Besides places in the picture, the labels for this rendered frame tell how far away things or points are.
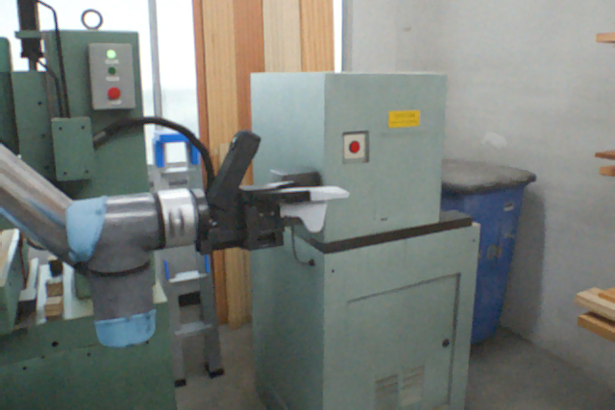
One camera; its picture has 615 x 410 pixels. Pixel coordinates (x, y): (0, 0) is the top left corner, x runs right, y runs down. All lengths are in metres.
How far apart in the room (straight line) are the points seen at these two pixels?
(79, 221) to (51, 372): 0.89
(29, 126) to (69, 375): 0.66
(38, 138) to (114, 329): 0.85
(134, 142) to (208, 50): 1.45
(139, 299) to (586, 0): 2.29
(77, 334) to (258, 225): 0.85
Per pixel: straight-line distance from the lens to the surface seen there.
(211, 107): 2.76
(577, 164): 2.56
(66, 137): 1.31
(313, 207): 0.66
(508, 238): 2.60
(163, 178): 2.22
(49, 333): 1.42
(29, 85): 1.42
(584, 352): 2.77
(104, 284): 0.65
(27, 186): 0.74
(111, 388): 1.51
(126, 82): 1.33
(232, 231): 0.67
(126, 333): 0.67
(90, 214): 0.62
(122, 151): 1.40
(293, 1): 3.04
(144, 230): 0.62
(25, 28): 1.47
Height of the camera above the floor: 1.40
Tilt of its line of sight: 12 degrees down
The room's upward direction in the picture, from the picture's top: straight up
